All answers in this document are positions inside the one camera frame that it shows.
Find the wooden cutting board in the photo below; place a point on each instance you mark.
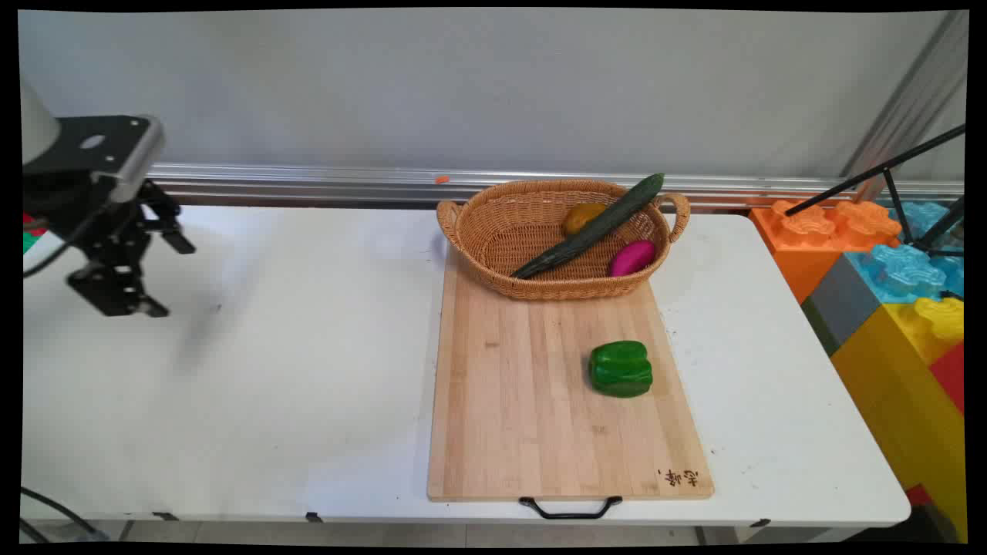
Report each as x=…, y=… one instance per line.
x=524, y=401

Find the red toy block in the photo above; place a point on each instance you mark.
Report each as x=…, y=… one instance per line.
x=950, y=378

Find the light blue toy block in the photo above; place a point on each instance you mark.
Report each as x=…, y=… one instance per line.
x=898, y=274

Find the red and green block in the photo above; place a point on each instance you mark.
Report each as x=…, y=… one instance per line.
x=32, y=231

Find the yellow orange fruit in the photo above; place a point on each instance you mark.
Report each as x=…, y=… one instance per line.
x=578, y=218

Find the dark green cucumber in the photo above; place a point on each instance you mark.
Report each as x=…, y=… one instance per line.
x=594, y=227

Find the black tripod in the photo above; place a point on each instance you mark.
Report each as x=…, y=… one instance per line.
x=871, y=171

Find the magenta eggplant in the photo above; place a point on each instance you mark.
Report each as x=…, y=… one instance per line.
x=632, y=258

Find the green bell pepper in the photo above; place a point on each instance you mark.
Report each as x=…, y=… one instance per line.
x=621, y=370

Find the yellow toy block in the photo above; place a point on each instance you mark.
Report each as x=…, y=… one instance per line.
x=898, y=385

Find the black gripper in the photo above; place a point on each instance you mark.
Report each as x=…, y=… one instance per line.
x=73, y=204

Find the slanted aluminium post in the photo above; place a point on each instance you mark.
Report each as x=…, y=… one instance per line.
x=906, y=100

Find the orange toy block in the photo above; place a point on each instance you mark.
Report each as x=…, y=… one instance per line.
x=802, y=247

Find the aluminium wall rail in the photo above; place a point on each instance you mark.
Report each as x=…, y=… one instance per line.
x=308, y=181

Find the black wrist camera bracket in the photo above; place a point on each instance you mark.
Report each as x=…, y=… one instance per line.
x=65, y=150

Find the woven wicker basket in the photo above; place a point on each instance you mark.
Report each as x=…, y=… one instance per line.
x=493, y=239

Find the grey toy block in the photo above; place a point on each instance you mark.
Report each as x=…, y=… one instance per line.
x=840, y=304

